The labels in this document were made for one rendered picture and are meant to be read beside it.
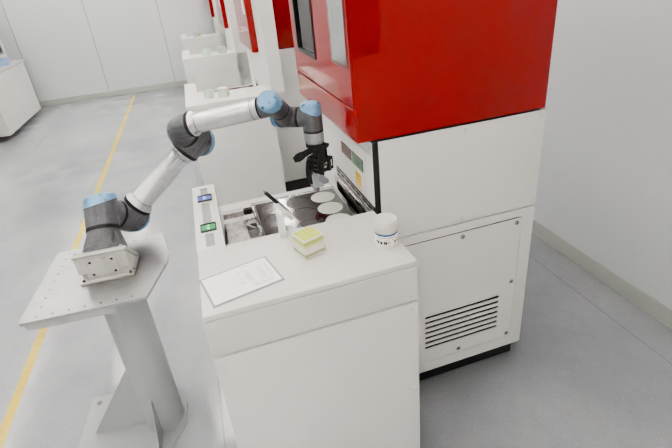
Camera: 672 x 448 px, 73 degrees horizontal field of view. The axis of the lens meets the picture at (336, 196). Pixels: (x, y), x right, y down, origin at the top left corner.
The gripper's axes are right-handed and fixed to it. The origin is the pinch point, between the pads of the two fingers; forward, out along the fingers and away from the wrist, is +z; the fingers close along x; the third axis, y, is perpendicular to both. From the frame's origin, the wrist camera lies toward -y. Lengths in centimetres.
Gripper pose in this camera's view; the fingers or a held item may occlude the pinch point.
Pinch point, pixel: (315, 188)
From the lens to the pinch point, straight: 182.5
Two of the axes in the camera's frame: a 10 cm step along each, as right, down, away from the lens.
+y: 8.5, 1.6, -5.0
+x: 5.2, -4.2, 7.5
